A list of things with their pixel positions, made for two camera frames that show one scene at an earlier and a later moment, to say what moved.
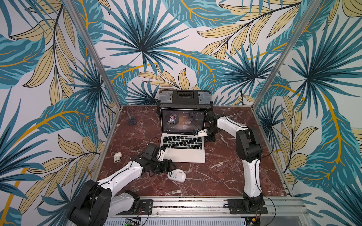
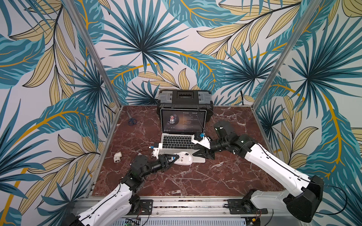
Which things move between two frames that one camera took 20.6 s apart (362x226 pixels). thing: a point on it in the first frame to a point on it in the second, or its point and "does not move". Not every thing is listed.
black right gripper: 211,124 to 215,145
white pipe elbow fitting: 117,157 does not move
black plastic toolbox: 185,99 does not move
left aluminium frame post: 71,4 does not move
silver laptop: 178,126 does not move
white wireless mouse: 176,175 to 185,158
